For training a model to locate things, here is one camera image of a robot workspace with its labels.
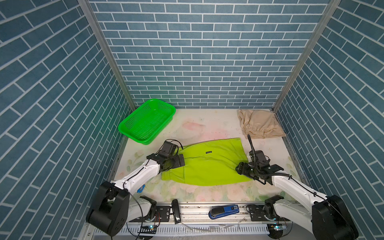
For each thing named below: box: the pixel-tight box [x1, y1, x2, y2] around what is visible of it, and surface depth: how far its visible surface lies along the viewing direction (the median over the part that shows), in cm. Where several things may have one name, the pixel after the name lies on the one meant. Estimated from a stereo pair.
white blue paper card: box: [136, 184, 146, 194], surface depth 82 cm
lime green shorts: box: [161, 138, 253, 186], surface depth 90 cm
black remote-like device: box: [171, 199, 181, 225], surface depth 73 cm
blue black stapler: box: [208, 204, 240, 220], surface depth 74 cm
